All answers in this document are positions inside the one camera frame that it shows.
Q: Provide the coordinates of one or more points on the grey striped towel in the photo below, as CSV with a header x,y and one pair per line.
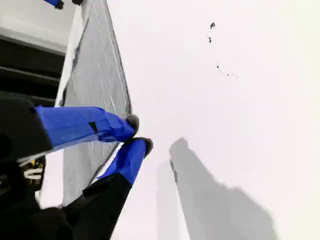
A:
x,y
100,75

